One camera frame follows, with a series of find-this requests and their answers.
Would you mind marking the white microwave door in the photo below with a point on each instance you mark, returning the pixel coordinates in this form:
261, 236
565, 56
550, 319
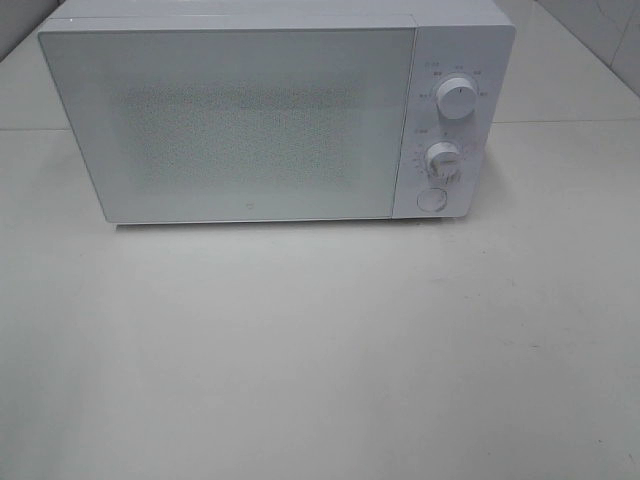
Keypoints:
229, 126

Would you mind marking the white round knob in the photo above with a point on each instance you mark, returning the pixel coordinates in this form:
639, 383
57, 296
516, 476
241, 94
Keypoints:
443, 159
456, 97

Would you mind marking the round white door button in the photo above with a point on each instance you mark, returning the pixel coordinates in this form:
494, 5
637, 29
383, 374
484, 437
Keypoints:
432, 200

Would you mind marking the white microwave oven body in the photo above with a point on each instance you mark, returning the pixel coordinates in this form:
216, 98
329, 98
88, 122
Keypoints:
472, 38

